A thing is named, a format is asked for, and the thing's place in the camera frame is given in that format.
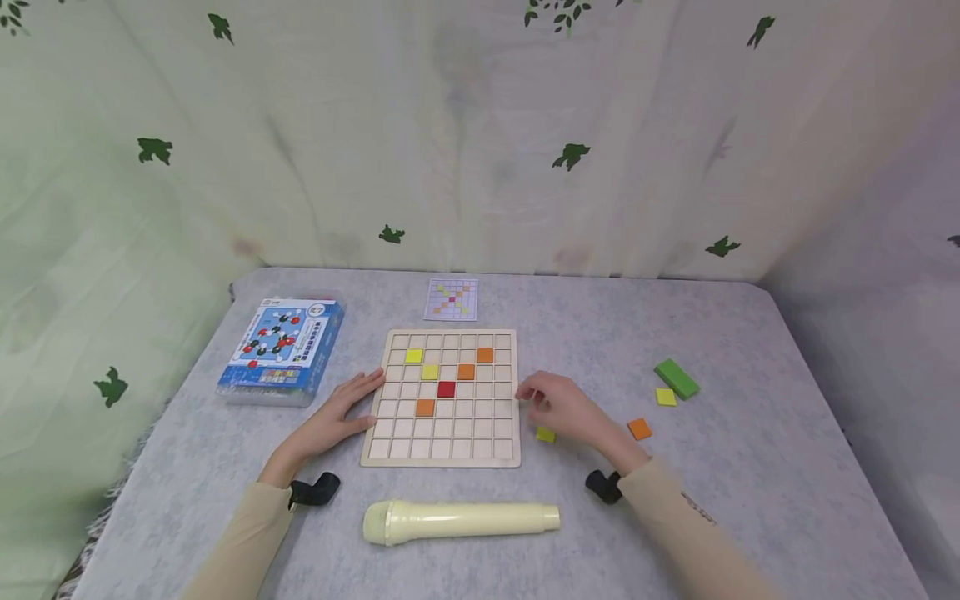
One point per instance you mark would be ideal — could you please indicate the person's right fingers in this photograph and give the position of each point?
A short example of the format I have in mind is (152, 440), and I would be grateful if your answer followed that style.
(534, 388)

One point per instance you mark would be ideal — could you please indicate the yellow square tile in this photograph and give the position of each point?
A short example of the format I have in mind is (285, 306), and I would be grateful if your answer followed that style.
(666, 397)
(430, 372)
(414, 356)
(546, 435)

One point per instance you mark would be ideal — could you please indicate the person's right hand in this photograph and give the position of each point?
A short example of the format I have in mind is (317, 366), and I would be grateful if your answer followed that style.
(574, 412)

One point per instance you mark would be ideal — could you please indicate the wooden grid board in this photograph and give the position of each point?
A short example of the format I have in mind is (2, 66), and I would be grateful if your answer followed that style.
(442, 442)

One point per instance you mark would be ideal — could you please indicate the person's left hand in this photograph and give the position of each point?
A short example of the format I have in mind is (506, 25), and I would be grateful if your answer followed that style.
(326, 429)

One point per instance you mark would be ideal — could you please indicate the red square tile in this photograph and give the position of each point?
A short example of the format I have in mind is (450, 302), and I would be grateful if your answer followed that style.
(446, 389)

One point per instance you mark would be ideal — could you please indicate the person's right forearm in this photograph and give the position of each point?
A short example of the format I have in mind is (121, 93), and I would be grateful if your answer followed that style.
(690, 533)

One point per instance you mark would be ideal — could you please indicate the person's left fingers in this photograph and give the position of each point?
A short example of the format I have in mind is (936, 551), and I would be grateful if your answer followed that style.
(351, 387)

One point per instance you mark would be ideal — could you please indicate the cream toy microphone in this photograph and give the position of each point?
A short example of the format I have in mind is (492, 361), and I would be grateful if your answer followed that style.
(457, 521)

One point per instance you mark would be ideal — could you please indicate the person's left thumb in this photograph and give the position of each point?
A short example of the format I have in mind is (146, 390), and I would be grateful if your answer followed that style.
(360, 426)

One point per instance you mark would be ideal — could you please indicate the green rectangular block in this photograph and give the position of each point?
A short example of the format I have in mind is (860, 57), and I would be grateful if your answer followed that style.
(676, 378)

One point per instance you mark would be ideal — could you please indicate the grid pattern card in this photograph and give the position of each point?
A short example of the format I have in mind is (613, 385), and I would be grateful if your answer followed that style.
(451, 299)

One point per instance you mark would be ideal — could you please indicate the person's right thumb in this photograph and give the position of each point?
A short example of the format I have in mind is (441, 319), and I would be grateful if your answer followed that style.
(541, 416)

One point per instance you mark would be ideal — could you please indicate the blue molecule model box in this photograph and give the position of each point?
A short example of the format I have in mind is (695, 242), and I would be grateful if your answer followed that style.
(281, 350)

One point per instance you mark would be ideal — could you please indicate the orange square tile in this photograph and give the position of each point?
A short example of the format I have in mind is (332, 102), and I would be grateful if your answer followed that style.
(484, 355)
(640, 428)
(425, 407)
(466, 372)

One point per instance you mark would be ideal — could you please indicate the person's left index finger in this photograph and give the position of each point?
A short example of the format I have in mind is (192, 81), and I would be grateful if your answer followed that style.
(369, 390)

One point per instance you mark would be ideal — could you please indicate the person's left forearm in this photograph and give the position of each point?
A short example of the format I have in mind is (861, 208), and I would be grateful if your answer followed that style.
(240, 546)

